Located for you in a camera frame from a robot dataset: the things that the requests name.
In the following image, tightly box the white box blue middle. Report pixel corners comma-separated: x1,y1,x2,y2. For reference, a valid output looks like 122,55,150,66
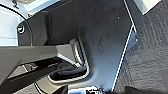
24,0,65,17

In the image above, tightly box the grey robot torso limb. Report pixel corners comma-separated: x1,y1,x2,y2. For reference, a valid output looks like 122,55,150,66
0,37,91,94

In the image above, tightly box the thin black base cable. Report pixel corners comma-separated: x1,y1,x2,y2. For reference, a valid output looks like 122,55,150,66
9,1,35,48

